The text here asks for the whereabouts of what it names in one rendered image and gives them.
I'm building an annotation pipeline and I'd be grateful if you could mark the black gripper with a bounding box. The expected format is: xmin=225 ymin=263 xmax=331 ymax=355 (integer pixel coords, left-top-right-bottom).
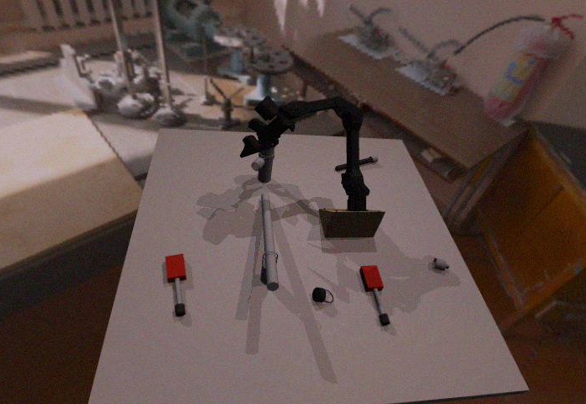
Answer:
xmin=240 ymin=124 xmax=280 ymax=158

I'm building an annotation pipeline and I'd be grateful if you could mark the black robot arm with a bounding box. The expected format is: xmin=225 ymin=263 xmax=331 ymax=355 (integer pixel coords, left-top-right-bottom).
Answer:
xmin=248 ymin=95 xmax=370 ymax=211

